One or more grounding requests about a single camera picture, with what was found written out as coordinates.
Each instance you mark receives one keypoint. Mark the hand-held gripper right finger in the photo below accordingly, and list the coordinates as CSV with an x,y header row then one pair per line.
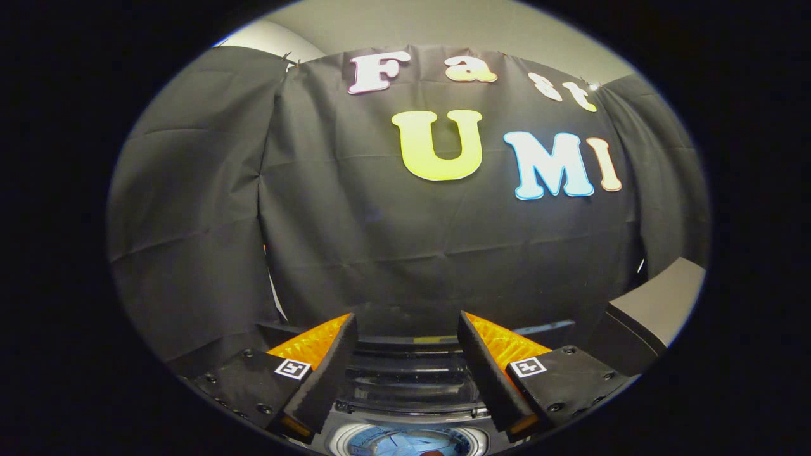
x,y
486,373

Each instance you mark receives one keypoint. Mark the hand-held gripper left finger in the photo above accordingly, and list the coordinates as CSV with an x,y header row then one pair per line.
x,y
329,370

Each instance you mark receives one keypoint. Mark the dark washing machine lid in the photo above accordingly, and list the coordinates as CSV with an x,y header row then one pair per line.
x,y
412,380

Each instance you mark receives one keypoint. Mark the light blue polo shirt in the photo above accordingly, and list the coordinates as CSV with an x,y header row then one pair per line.
x,y
393,443

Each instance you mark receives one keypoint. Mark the black backdrop cloth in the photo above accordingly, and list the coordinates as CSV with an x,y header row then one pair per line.
x,y
380,253

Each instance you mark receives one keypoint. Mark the beige cabinet with dark edge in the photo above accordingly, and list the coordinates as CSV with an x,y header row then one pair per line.
x,y
659,304

